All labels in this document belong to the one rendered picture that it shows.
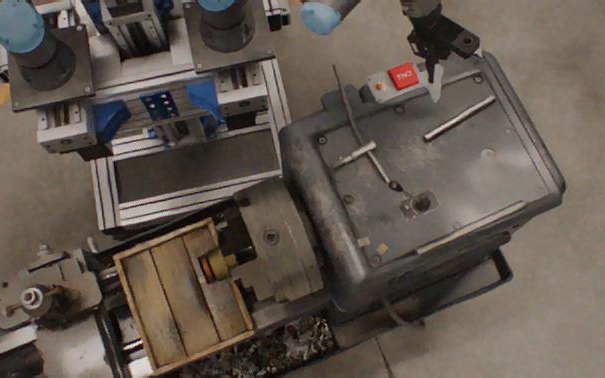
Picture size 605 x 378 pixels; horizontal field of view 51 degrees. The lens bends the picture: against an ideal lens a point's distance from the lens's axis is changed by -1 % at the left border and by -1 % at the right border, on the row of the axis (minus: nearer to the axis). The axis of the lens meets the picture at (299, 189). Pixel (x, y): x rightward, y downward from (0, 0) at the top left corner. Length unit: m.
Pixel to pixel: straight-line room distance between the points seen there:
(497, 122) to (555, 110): 1.55
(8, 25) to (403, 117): 0.97
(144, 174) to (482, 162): 1.54
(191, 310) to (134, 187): 0.97
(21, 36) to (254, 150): 1.27
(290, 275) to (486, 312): 1.42
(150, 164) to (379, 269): 1.46
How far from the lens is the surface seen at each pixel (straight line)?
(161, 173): 2.70
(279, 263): 1.51
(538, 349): 2.87
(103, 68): 1.94
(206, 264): 1.63
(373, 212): 1.51
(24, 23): 1.69
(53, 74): 1.80
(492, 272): 2.28
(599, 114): 3.25
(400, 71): 1.64
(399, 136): 1.58
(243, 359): 2.10
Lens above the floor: 2.70
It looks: 73 degrees down
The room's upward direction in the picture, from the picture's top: 2 degrees counter-clockwise
